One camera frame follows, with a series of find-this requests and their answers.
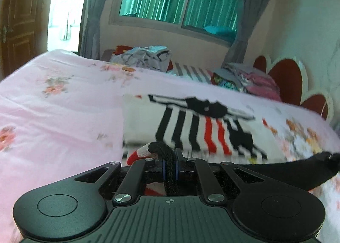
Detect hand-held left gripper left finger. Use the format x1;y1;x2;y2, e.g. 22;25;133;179
74;158;166;205

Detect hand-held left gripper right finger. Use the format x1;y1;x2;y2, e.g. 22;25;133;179
175;150;266;203

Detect striped knit sweater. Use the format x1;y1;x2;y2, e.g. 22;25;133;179
122;94;340;196

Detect pile of grey clothes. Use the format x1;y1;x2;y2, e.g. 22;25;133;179
110;45;173;72

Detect grey striped cloth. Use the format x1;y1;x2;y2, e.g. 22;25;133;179
170;62;215;84

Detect colourful patterned cloth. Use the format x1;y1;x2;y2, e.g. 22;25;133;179
212;73;246;92

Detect grey folded cloth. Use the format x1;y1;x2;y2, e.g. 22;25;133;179
222;62;255;79

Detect pink folded blankets stack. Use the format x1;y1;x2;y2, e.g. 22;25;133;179
246;73;282;101

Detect pink floral bed sheet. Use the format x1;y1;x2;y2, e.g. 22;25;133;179
0;49;340;243

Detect red scalloped headboard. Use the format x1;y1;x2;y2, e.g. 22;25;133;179
252;55;335;121

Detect teal cushion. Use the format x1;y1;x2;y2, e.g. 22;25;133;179
203;25;237;40

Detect grey curtain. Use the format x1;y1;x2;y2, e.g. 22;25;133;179
223;0;282;68
79;0;132;61

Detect sliding window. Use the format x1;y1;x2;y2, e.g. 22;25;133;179
109;0;242;47

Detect white sheer curtain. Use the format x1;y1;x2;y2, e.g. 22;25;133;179
57;7;80;42

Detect brown wooden door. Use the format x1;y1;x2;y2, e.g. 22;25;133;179
0;0;57;79

